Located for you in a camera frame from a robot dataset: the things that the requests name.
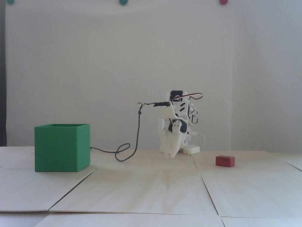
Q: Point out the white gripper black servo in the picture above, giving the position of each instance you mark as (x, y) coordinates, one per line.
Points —
(170, 140)

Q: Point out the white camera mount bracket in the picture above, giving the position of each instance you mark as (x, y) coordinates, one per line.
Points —
(167, 112)

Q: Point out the dark green round magnet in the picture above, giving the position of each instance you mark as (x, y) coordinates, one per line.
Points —
(10, 1)

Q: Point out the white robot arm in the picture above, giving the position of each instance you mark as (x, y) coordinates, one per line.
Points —
(192, 150)

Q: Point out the green open box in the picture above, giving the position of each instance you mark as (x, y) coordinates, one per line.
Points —
(60, 150)

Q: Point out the light plywood panel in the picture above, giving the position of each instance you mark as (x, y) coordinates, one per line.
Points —
(120, 225)
(271, 223)
(132, 192)
(24, 191)
(255, 164)
(257, 194)

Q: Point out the teal round magnet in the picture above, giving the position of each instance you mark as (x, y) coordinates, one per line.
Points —
(123, 0)

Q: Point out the black wrist camera board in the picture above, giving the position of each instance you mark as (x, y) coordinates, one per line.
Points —
(162, 104)

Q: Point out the dark window frame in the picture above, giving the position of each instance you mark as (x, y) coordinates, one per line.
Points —
(0, 75)

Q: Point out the red block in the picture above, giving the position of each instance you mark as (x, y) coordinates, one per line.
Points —
(225, 161)

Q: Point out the red round magnet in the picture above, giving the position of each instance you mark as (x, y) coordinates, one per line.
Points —
(223, 0)

